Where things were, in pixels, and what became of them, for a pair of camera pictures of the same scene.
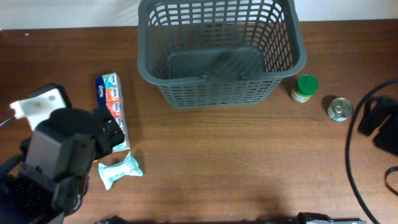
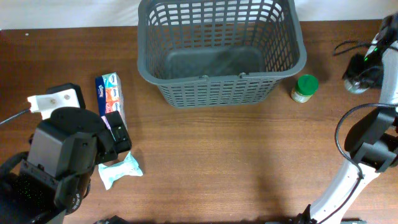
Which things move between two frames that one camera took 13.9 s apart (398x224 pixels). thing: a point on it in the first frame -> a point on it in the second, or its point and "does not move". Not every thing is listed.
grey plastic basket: (219, 54) does not move
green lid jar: (306, 86) does not move
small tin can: (339, 109) -> (354, 87)
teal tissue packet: (111, 172) does not move
